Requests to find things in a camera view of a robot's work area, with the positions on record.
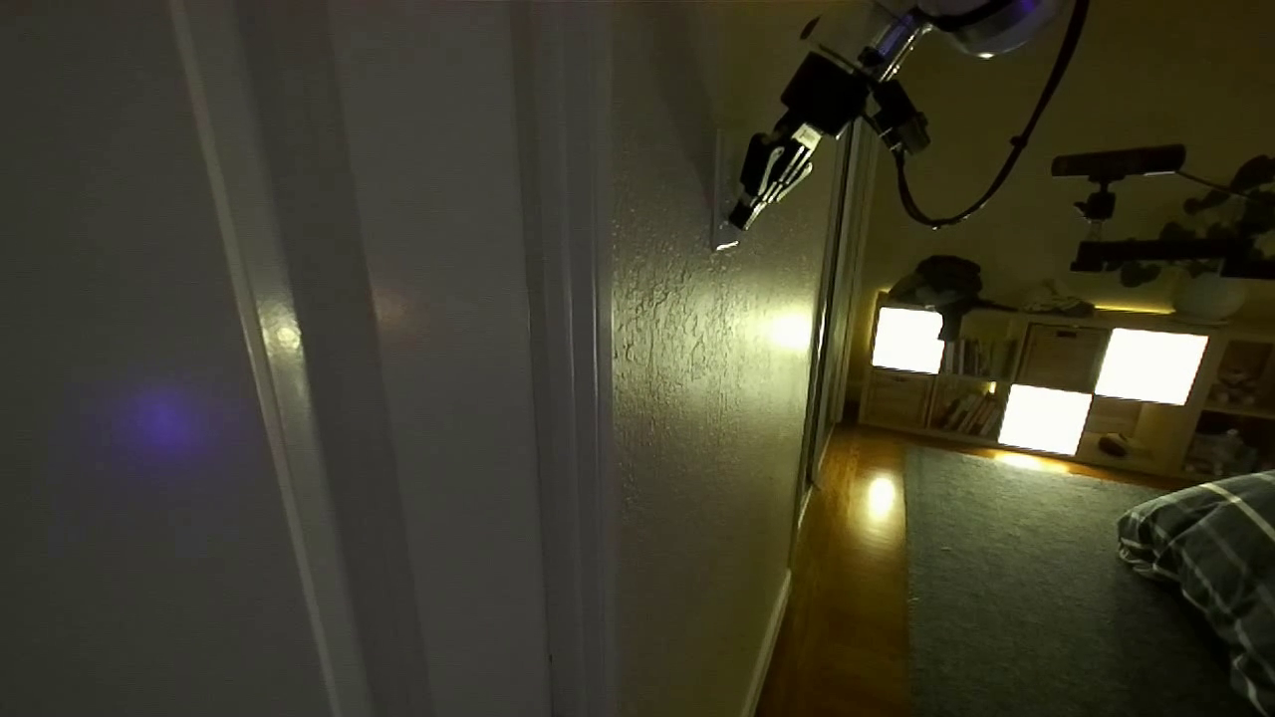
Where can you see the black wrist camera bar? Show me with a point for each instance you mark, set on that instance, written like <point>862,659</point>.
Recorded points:
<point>903,123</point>

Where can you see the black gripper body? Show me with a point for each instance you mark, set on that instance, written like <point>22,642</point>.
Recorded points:
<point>826,96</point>

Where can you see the wooden cube shelf unit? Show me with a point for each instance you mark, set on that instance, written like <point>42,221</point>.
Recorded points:
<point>1049,360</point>

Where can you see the white baseboard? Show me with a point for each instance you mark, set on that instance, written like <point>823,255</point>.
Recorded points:
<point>770,638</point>

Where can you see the dark grey rug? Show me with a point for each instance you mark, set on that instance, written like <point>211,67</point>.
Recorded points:
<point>1021,601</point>

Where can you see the plaid blanket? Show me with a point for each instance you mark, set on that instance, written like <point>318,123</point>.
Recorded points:
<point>1216,560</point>

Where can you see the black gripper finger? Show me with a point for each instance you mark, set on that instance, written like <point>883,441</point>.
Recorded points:
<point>763,164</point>
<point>799,164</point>

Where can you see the glowing white square panel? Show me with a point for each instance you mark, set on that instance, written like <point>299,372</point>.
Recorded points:
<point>909,339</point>
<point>1045,421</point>
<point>1150,366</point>

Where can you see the wall shelf with plants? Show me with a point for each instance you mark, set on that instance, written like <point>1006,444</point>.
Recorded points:
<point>1167,251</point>

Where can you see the white panel door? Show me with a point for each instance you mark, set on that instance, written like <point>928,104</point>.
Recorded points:
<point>91,402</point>

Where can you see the white door frame trim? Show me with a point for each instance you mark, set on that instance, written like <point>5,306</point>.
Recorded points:
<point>450,402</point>

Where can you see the tall closet door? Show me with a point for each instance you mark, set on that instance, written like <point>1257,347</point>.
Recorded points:
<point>831,306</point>

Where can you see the dark object atop shelf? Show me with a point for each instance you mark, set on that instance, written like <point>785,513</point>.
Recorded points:
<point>947,279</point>

